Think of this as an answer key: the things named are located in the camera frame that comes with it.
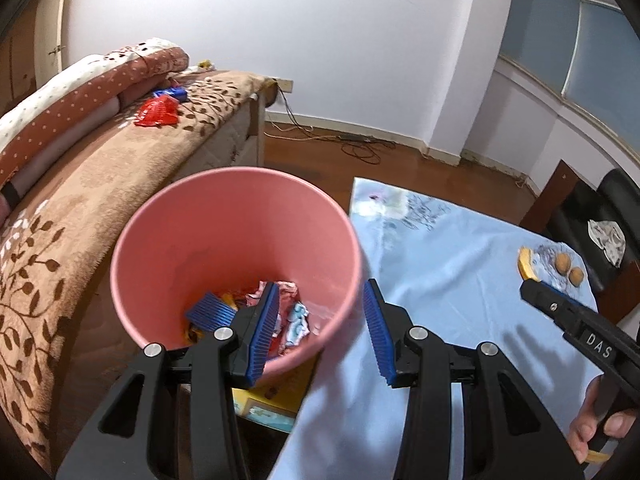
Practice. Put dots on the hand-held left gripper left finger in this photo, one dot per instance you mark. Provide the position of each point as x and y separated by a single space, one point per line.
265 332

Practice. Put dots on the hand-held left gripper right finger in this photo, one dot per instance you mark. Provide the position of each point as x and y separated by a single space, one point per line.
377 332

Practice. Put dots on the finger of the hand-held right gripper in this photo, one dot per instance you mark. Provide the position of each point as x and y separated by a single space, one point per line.
545 302
555 290

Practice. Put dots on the light blue white wrapper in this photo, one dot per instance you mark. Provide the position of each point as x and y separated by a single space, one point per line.
299 322

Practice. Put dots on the red white wrapper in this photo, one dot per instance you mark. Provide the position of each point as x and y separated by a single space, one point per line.
287 292

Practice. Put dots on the blue ribbed plastic piece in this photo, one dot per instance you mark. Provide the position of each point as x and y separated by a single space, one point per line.
212 312

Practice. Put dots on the pink plastic bucket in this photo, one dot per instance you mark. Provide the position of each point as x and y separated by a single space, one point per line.
235 230

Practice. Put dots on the person's right hand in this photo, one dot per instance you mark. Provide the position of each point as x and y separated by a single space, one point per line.
582 425

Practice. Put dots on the yellow cardboard box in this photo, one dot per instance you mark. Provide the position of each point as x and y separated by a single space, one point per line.
270 405

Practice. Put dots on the brown wooden board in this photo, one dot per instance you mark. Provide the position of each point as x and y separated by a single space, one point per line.
555 195

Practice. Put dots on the light blue floral tablecloth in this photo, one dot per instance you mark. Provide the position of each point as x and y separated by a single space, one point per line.
450 270

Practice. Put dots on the black leather chair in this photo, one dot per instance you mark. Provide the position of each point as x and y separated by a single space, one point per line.
620 195

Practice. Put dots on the brown leaf-pattern bed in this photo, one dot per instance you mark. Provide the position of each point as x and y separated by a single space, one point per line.
100 200

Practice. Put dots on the red snack packet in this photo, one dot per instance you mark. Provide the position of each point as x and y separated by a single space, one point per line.
157 112

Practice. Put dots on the frosted glass window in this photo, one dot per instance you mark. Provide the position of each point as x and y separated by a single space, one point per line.
565 35

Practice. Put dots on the blue snack packet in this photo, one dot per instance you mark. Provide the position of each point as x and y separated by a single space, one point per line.
170 93

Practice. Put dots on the small yellow white object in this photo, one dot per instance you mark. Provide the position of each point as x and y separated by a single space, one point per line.
205 65

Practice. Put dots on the mauve folded blanket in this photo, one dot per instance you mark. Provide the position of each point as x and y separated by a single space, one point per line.
85 120

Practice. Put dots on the black band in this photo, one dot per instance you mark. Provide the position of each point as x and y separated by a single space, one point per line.
10 194

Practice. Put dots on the folded polka dot quilt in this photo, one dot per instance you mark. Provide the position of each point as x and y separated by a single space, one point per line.
90 82

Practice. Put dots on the wooden door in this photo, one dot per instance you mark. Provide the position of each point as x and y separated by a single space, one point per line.
25 35

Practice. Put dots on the wooden bed frame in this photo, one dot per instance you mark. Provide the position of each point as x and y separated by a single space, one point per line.
260 120

